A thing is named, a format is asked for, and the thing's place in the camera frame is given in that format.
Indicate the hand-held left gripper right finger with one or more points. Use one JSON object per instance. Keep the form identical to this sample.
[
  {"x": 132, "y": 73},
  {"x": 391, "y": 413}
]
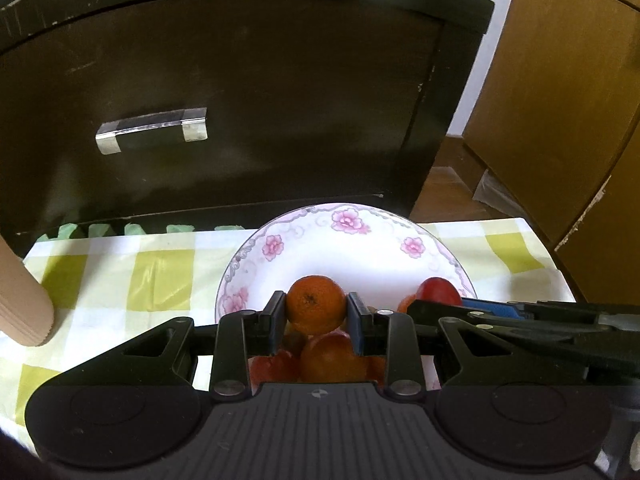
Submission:
[{"x": 356, "y": 325}]

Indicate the white floral plate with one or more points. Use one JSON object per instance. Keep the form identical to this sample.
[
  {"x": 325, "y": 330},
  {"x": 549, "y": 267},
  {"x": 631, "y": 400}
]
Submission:
[{"x": 320, "y": 245}]

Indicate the brown wooden wardrobe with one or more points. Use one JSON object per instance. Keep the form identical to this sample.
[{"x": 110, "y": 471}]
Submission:
[{"x": 565, "y": 85}]

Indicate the green checkered tablecloth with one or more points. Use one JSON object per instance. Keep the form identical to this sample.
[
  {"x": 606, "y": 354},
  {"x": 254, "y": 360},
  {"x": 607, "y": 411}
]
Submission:
[{"x": 150, "y": 270}]

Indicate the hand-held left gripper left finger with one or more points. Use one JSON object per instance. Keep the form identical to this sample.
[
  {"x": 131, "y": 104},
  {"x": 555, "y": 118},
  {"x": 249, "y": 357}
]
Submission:
[{"x": 276, "y": 320}]

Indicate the pink ribbed cylinder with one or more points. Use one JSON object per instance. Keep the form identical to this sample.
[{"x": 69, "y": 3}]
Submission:
[{"x": 20, "y": 300}]

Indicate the large orange-red tomato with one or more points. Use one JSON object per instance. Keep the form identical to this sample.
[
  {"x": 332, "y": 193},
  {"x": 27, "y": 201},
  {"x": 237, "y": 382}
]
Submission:
[{"x": 332, "y": 357}]

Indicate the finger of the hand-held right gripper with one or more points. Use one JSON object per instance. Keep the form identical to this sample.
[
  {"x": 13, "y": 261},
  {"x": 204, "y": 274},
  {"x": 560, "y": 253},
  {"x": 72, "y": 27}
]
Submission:
[
  {"x": 435, "y": 311},
  {"x": 490, "y": 308}
]

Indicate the dark wooden nightstand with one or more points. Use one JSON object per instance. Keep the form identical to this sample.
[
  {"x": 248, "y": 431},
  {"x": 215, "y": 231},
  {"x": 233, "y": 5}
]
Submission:
[{"x": 250, "y": 85}]

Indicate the red cherry tomato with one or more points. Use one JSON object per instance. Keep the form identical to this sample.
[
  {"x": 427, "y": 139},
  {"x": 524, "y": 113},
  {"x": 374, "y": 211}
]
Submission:
[
  {"x": 272, "y": 367},
  {"x": 439, "y": 291}
]

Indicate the clear plastic sheet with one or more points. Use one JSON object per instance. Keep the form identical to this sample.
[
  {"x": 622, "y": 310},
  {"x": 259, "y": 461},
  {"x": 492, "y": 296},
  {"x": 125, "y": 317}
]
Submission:
[{"x": 495, "y": 192}]

